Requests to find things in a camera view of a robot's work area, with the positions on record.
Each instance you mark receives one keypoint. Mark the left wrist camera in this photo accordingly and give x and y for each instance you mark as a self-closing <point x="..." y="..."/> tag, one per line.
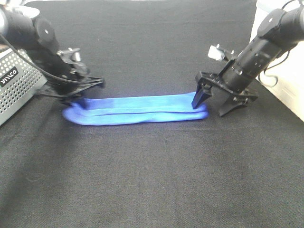
<point x="71" y="57"/>

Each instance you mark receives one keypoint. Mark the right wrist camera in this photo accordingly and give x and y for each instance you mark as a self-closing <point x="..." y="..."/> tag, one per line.
<point x="220" y="54"/>

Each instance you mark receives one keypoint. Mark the grey perforated plastic basket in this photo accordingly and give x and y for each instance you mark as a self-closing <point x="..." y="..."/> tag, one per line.
<point x="18" y="80"/>

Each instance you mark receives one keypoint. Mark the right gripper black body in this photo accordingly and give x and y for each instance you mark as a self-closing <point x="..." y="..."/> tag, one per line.
<point x="231" y="79"/>

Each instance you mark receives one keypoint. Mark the cream white slotted basket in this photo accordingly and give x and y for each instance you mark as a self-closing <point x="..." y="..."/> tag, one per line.
<point x="286" y="79"/>

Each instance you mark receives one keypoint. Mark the black table cloth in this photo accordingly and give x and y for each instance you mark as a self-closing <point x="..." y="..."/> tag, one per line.
<point x="243" y="170"/>

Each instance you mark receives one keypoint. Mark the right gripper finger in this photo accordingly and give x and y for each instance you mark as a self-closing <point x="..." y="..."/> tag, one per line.
<point x="233" y="102"/>
<point x="203" y="92"/>

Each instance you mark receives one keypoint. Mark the blue microfiber towel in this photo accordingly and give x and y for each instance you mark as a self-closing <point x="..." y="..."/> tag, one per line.
<point x="132" y="110"/>

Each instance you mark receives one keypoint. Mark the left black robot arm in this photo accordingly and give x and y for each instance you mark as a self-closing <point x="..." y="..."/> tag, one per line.
<point x="44" y="56"/>

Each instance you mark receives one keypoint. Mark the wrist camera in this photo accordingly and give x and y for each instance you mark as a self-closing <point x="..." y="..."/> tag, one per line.
<point x="220" y="54"/>
<point x="71" y="57"/>

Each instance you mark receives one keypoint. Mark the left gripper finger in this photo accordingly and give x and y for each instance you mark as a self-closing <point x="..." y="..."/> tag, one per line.
<point x="83" y="102"/>
<point x="67" y="100"/>

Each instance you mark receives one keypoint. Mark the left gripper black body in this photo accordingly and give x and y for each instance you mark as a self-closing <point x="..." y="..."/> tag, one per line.
<point x="70" y="85"/>

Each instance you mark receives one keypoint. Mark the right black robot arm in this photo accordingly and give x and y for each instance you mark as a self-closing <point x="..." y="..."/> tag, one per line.
<point x="279" y="32"/>

